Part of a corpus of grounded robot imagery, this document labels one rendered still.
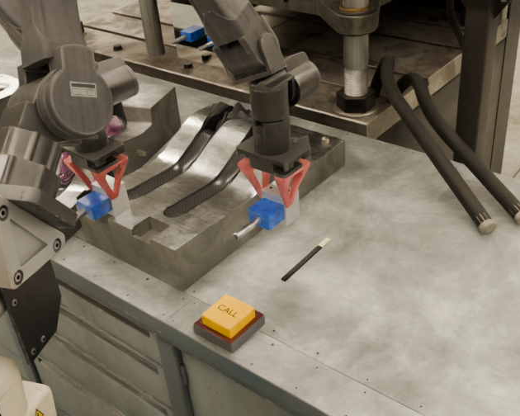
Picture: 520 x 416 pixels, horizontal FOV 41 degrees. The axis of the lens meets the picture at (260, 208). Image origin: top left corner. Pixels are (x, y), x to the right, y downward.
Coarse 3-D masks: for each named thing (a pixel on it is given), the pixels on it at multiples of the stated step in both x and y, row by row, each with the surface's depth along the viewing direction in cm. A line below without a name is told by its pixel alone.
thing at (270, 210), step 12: (264, 192) 111; (276, 192) 111; (264, 204) 110; (276, 204) 110; (252, 216) 110; (264, 216) 108; (276, 216) 109; (288, 216) 111; (252, 228) 108; (264, 228) 109
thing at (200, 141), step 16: (224, 112) 142; (240, 112) 139; (208, 128) 141; (192, 144) 138; (192, 160) 136; (160, 176) 134; (176, 176) 132; (224, 176) 131; (128, 192) 128; (144, 192) 129; (192, 192) 127; (208, 192) 128; (176, 208) 123; (192, 208) 122
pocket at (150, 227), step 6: (144, 222) 120; (150, 222) 121; (156, 222) 120; (162, 222) 119; (138, 228) 119; (144, 228) 121; (150, 228) 122; (156, 228) 121; (162, 228) 120; (132, 234) 118; (138, 234) 120; (144, 234) 121; (150, 234) 121; (156, 234) 120; (144, 240) 117
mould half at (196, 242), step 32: (192, 128) 141; (224, 128) 138; (160, 160) 138; (224, 160) 133; (320, 160) 139; (160, 192) 128; (224, 192) 126; (256, 192) 125; (96, 224) 125; (128, 224) 119; (192, 224) 118; (224, 224) 120; (128, 256) 123; (160, 256) 116; (192, 256) 116; (224, 256) 123
